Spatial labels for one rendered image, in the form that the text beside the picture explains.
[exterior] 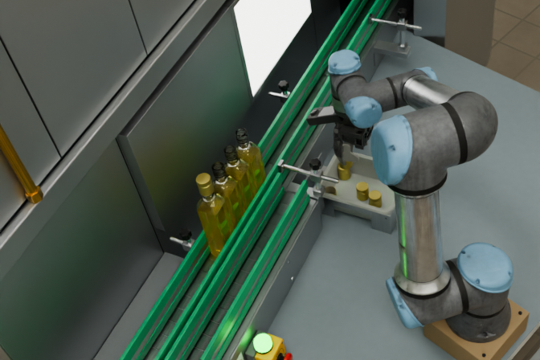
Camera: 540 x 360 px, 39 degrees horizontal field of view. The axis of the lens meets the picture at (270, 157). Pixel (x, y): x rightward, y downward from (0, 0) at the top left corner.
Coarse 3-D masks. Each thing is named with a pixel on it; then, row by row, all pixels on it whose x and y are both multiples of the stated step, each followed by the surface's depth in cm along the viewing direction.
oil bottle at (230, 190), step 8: (216, 184) 182; (224, 184) 181; (232, 184) 182; (216, 192) 182; (224, 192) 181; (232, 192) 183; (240, 192) 187; (232, 200) 184; (240, 200) 188; (232, 208) 185; (240, 208) 189; (232, 216) 187; (240, 216) 190
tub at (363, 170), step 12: (336, 156) 216; (360, 156) 215; (336, 168) 217; (360, 168) 217; (372, 168) 215; (324, 180) 211; (348, 180) 218; (360, 180) 218; (372, 180) 217; (348, 192) 216; (384, 192) 214; (360, 204) 203; (384, 204) 211
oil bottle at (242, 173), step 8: (240, 160) 186; (232, 168) 184; (240, 168) 184; (248, 168) 187; (232, 176) 185; (240, 176) 184; (248, 176) 188; (240, 184) 186; (248, 184) 190; (248, 192) 191; (248, 200) 192
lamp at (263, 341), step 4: (256, 336) 180; (260, 336) 179; (264, 336) 179; (268, 336) 180; (256, 340) 179; (260, 340) 179; (264, 340) 179; (268, 340) 179; (256, 344) 178; (260, 344) 178; (264, 344) 178; (268, 344) 178; (272, 344) 180; (256, 348) 178; (260, 348) 178; (264, 348) 178; (268, 348) 179; (260, 352) 179; (264, 352) 179; (268, 352) 179
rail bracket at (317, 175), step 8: (280, 160) 200; (312, 160) 193; (280, 168) 200; (288, 168) 199; (296, 168) 199; (312, 168) 193; (312, 176) 196; (320, 176) 195; (320, 184) 199; (320, 192) 200
